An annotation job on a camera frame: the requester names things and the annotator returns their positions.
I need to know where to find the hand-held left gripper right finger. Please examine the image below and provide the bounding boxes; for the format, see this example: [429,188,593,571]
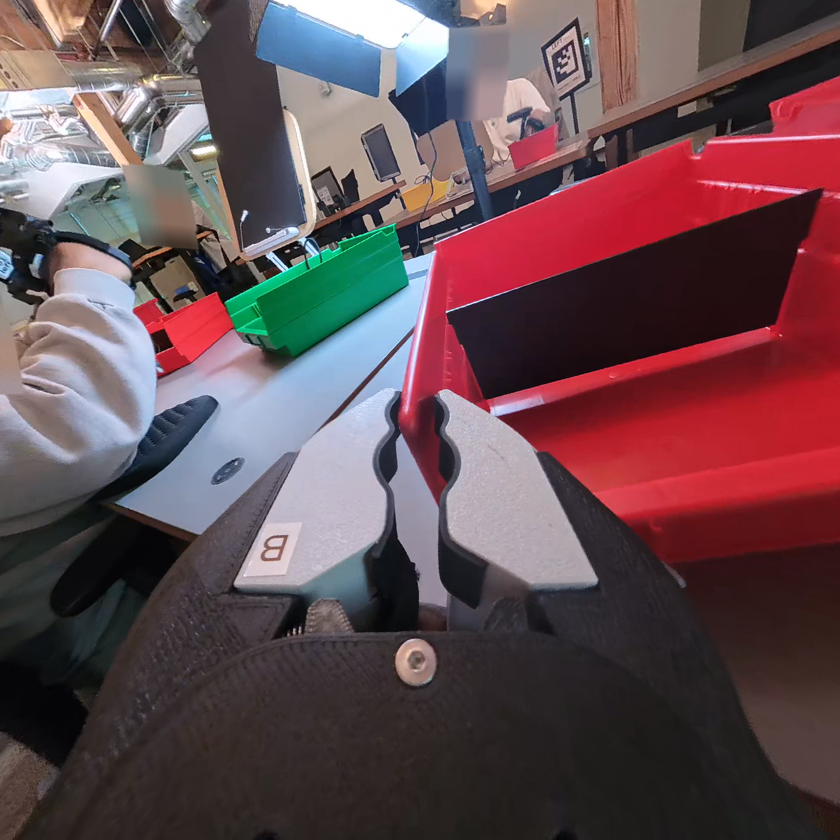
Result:
[434,390,599,627]

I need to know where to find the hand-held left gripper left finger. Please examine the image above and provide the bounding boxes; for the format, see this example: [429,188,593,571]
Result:
[234,388,403,614]

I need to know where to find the green plastic bin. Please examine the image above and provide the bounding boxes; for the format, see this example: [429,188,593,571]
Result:
[224,223,410,358]

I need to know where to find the small red plastic bin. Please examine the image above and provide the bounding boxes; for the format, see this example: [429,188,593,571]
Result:
[133,293,234,378]
[508,122,560,172]

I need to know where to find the black bin divider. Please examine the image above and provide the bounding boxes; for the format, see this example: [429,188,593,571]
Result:
[446,189,824,400]

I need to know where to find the white tabletop stand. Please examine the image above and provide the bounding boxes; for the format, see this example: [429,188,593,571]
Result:
[238,209,322,271]

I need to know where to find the yellow box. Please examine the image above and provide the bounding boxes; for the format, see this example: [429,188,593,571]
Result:
[402,180,454,212]

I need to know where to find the black light stand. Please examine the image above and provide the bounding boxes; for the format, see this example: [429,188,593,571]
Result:
[456,118,494,221]

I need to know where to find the computer monitor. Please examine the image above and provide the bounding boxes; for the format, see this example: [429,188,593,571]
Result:
[361,123,403,183]

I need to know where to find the cardboard sheet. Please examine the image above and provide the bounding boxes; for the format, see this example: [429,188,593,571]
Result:
[417,121,492,183]

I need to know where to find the studio light panel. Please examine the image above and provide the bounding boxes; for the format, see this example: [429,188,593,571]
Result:
[256,0,500,99]

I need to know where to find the printed marker sign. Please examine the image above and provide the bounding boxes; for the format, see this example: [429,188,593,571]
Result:
[541,17,595,132]

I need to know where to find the black board wooden frame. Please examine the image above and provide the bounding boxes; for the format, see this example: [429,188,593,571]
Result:
[194,0,317,258]

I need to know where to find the silver ventilation duct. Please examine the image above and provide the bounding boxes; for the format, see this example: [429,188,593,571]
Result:
[0,0,211,204]

